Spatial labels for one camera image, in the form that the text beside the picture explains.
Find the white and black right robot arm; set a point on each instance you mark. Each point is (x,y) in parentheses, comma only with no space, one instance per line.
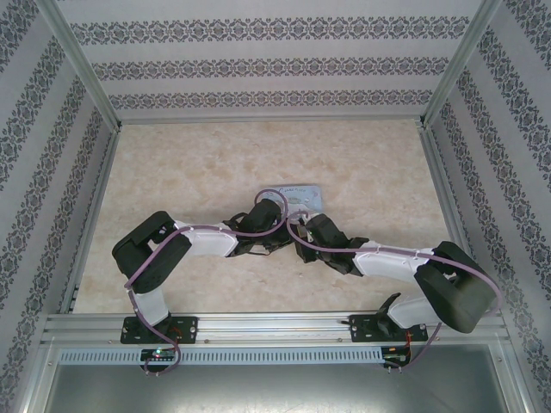
(452,288)

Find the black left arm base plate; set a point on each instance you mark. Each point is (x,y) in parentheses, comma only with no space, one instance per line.
(187,329)

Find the light blue cartoon tin box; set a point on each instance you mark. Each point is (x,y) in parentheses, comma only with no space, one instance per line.
(301,195)

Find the aluminium frame post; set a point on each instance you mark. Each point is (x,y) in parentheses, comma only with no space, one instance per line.
(82,64)
(460,64)

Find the aluminium side rail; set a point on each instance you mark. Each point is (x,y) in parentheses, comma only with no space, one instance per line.
(88,223)
(452,206)

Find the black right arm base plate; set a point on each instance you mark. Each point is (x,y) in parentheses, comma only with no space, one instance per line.
(361,329)

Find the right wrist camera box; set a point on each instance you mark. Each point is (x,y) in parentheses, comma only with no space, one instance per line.
(303,232)

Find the small green circuit board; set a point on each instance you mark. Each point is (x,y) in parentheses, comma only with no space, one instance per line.
(159,354)
(396,359)

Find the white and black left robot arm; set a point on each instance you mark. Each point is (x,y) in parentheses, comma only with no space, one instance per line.
(150,258)

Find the grey metal sheet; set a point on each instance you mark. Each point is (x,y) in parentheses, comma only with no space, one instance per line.
(275,389)

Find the aluminium mounting rail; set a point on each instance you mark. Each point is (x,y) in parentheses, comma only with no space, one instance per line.
(271,327)

